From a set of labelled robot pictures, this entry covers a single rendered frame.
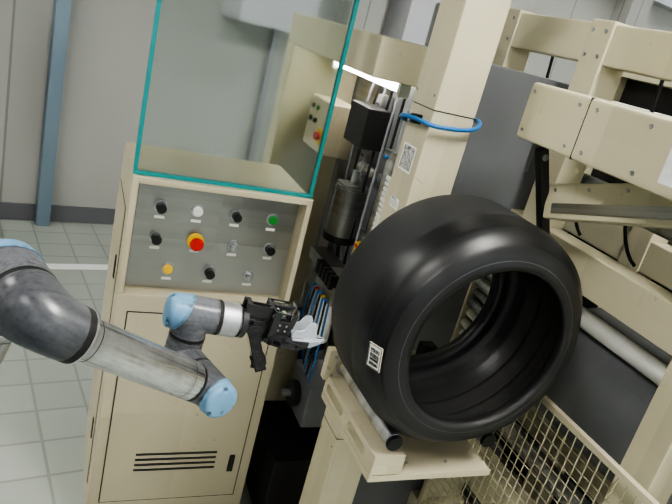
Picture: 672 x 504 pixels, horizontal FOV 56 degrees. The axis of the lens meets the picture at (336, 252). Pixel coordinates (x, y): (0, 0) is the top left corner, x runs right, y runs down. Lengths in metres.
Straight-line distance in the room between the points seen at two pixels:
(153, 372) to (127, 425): 1.13
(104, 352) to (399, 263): 0.64
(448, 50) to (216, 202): 0.82
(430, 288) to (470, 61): 0.64
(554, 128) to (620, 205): 0.25
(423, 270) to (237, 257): 0.86
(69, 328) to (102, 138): 3.89
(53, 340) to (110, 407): 1.20
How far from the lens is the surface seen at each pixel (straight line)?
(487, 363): 1.89
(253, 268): 2.10
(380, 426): 1.64
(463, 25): 1.69
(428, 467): 1.76
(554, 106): 1.74
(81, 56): 4.76
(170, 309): 1.31
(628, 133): 1.55
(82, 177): 4.95
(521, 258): 1.45
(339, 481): 2.18
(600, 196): 1.76
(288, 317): 1.38
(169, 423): 2.30
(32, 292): 1.05
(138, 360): 1.14
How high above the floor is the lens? 1.80
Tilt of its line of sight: 19 degrees down
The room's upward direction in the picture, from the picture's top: 15 degrees clockwise
